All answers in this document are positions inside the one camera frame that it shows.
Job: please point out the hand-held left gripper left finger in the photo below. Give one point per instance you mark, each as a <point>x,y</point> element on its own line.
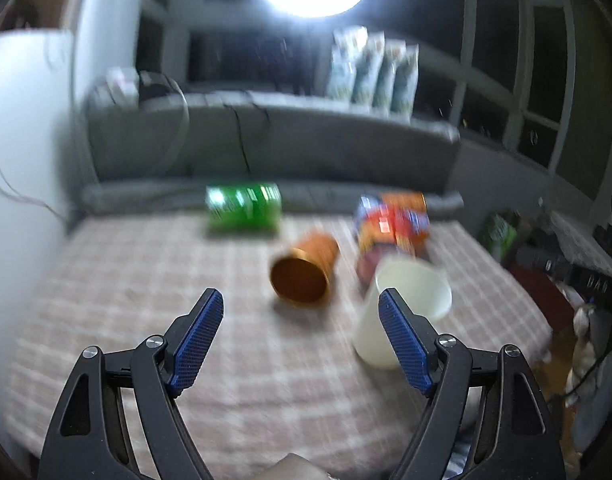
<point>198,337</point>

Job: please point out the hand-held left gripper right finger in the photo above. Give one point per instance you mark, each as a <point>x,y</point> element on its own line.
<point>403,337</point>

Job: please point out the orange cup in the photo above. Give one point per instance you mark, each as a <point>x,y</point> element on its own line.
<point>306,272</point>

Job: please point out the white cup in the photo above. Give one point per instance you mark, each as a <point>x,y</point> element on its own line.
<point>411,290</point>

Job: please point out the checked blanket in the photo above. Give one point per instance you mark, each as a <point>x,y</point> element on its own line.
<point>235,340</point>

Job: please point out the colourful snack bag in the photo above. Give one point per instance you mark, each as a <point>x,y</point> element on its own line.
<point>391,230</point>

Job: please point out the green can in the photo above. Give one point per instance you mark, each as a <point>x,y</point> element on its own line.
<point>243,208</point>

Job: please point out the green box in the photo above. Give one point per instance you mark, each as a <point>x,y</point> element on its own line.
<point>499,234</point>

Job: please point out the black bag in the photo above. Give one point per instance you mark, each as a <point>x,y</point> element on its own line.
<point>546,255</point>

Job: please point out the grey sofa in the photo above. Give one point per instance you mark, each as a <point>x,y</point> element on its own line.
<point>266,145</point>

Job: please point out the white appliance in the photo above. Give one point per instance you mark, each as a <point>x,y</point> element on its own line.
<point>25,125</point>

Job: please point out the white window frame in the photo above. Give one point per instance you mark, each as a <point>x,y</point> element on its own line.
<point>516,65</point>

